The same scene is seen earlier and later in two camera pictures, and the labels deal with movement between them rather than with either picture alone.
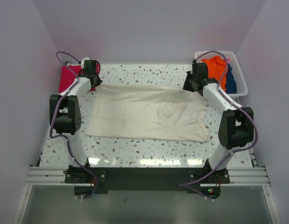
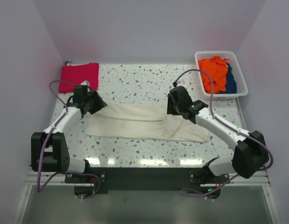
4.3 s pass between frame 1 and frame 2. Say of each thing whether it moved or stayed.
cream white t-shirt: moved
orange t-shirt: stayed
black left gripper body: moved
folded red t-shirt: stayed
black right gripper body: moved
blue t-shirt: stayed
